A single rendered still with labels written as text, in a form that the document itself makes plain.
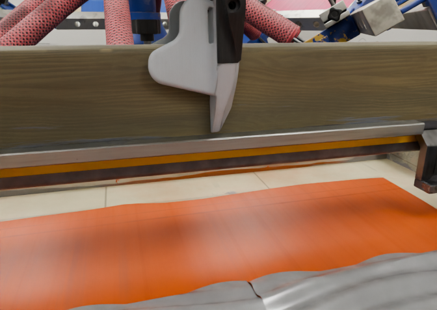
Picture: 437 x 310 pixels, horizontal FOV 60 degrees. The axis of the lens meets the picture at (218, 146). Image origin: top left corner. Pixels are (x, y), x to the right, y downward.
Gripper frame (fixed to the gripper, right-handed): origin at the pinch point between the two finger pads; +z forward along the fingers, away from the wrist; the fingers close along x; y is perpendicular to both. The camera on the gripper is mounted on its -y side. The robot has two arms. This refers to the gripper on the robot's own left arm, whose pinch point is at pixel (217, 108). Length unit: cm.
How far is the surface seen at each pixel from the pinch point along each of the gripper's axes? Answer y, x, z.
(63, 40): 58, -408, 9
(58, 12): 18, -60, -9
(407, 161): -25.2, -6.9, 9.4
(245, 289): 0.7, 9.3, 9.7
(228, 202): -2.0, -3.5, 10.1
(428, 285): -10.7, 12.1, 9.6
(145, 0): -1, -76, -12
